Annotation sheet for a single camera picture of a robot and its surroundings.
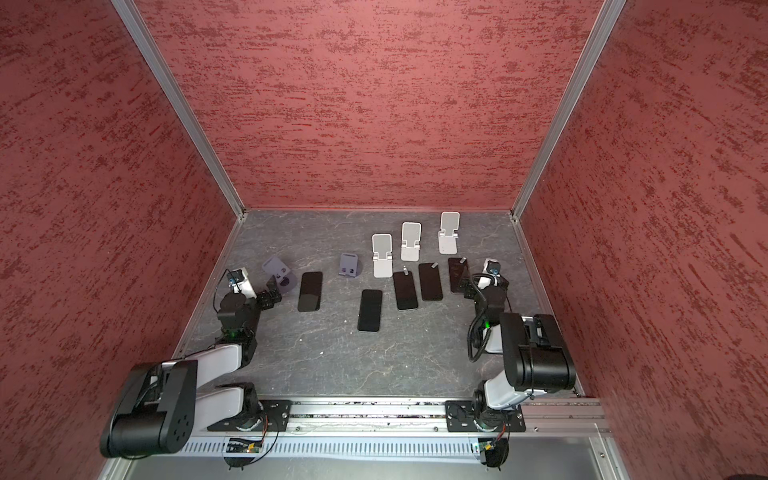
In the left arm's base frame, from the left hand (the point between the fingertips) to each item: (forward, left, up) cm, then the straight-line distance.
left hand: (261, 285), depth 89 cm
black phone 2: (-3, -33, -10) cm, 35 cm away
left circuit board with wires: (-40, -5, -10) cm, 41 cm away
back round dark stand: (+11, -26, -4) cm, 28 cm away
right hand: (+5, -67, +1) cm, 67 cm away
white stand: (+14, -37, -3) cm, 39 cm away
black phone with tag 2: (+8, -53, -9) cm, 55 cm away
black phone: (+3, -13, -8) cm, 16 cm away
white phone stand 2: (+24, -61, -5) cm, 66 cm away
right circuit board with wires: (-40, -66, -9) cm, 78 cm away
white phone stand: (+20, -47, -1) cm, 51 cm away
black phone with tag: (+4, -45, -8) cm, 46 cm away
